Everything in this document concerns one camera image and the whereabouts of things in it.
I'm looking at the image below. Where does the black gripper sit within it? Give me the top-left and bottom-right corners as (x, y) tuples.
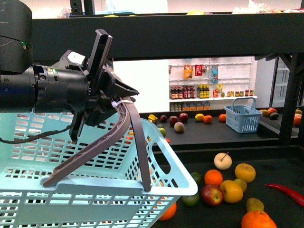
(34, 28), (140, 188)

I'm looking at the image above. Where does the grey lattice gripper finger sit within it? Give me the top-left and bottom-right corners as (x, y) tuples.
(124, 101), (151, 192)

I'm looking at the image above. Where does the light blue plastic basket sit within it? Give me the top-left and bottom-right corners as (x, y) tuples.
(0, 114), (198, 228)

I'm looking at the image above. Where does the far yellow lemon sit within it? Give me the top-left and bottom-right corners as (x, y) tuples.
(195, 114), (204, 122)

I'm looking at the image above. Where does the white goods shelf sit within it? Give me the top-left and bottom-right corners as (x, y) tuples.
(168, 57), (257, 111)

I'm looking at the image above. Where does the black metal shelf rack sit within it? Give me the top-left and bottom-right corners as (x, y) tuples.
(33, 13), (304, 228)

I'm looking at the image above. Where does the far dark red apple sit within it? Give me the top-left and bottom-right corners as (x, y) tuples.
(169, 115), (179, 127)

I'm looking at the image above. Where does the far peach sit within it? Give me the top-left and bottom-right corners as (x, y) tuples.
(174, 122), (185, 133)

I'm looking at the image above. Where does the far orange mandarin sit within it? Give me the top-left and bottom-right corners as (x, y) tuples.
(203, 115), (213, 124)

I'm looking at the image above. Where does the orange mandarin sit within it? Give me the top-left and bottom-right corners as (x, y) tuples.
(204, 169), (223, 187)
(203, 115), (213, 124)

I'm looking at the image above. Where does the green lime back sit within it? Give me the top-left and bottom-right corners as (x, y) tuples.
(190, 171), (202, 185)

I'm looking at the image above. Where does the green lime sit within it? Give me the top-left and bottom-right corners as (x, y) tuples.
(190, 171), (202, 185)
(181, 192), (200, 207)

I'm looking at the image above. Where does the white pear with stem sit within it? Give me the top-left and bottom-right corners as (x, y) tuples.
(214, 152), (232, 170)

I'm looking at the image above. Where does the small blue shopping basket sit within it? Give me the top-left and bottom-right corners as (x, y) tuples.
(224, 97), (262, 133)

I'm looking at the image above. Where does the orange under basket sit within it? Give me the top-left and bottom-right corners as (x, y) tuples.
(159, 202), (177, 221)

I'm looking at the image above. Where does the green lime front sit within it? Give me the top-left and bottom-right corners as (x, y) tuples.
(181, 192), (200, 207)

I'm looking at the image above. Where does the yellow apple back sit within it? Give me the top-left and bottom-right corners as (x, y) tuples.
(235, 163), (256, 183)

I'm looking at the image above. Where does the yellow apple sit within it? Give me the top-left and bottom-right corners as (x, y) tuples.
(235, 163), (256, 183)
(220, 180), (243, 204)

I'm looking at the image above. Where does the yellow apple front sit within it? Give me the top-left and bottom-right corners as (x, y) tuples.
(220, 180), (243, 204)

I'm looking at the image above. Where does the small yellow green fruit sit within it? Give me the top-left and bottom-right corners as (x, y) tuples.
(234, 179), (247, 192)

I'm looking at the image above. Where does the large orange front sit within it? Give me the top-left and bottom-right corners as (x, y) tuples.
(241, 211), (277, 228)

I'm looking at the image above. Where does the red chili pepper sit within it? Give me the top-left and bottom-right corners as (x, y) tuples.
(265, 183), (304, 207)

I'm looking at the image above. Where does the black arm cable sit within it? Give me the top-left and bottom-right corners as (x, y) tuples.
(0, 102), (79, 144)

